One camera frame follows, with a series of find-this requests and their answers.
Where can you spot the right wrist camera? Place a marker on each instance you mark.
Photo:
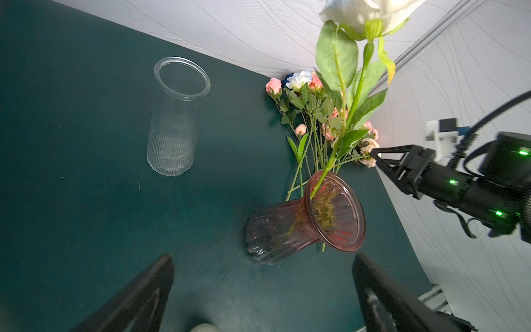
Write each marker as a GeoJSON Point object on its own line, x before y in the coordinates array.
{"type": "Point", "coordinates": [445, 134]}

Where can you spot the cream capped bottle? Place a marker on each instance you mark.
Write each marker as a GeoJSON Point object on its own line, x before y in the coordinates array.
{"type": "Point", "coordinates": [205, 327]}

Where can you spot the clear ribbed glass vase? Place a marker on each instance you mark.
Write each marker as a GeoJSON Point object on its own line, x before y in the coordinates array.
{"type": "Point", "coordinates": [182, 88]}

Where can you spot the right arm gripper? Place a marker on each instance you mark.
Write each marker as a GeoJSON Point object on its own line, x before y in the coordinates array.
{"type": "Point", "coordinates": [414, 171]}

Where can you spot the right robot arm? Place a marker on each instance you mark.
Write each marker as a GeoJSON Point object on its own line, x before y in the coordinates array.
{"type": "Point", "coordinates": [480, 253]}

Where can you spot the pink ribbed glass vase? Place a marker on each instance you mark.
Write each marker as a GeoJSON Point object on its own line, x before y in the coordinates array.
{"type": "Point", "coordinates": [334, 216]}

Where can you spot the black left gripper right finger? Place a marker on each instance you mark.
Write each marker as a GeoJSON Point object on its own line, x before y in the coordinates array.
{"type": "Point", "coordinates": [387, 306]}

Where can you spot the small pink rose bunch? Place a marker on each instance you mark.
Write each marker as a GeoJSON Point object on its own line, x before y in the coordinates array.
{"type": "Point", "coordinates": [306, 108]}

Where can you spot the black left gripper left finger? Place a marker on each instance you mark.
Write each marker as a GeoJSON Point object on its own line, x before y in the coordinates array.
{"type": "Point", "coordinates": [140, 305]}

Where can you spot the white rose stem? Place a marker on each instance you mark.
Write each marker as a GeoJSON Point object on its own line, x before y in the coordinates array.
{"type": "Point", "coordinates": [351, 57]}

